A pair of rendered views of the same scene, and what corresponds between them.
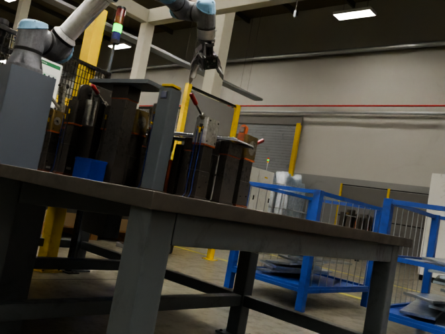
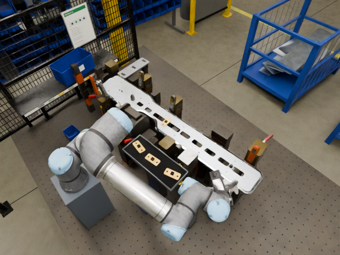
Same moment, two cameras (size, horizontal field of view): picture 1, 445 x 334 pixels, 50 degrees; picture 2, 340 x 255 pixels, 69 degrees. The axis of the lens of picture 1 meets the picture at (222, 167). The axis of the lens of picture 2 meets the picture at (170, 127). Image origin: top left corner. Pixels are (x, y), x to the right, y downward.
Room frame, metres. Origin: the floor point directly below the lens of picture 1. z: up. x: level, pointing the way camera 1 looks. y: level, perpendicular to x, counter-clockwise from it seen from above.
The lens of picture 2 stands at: (1.51, 0.28, 2.31)
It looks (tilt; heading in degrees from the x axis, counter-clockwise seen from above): 51 degrees down; 10
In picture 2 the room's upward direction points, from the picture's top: 2 degrees counter-clockwise
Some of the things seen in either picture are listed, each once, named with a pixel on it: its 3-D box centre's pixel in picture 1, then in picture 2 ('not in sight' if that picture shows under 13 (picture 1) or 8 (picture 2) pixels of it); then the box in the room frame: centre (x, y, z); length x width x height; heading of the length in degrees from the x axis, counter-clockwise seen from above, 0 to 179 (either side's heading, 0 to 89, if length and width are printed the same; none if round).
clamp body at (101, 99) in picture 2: (48, 141); (107, 115); (2.69, 0.99, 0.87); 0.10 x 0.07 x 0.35; 146
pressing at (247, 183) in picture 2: (138, 133); (168, 123); (2.57, 0.48, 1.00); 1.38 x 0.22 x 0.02; 56
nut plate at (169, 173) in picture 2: not in sight; (172, 173); (2.11, 0.38, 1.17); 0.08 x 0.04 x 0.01; 71
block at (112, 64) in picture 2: not in sight; (115, 80); (3.10, 1.04, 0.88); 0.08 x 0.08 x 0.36; 56
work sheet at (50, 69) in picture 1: (44, 82); (79, 26); (3.23, 1.29, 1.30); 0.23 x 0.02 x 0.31; 146
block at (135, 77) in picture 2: not in sight; (137, 89); (3.05, 0.84, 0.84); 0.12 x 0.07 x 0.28; 146
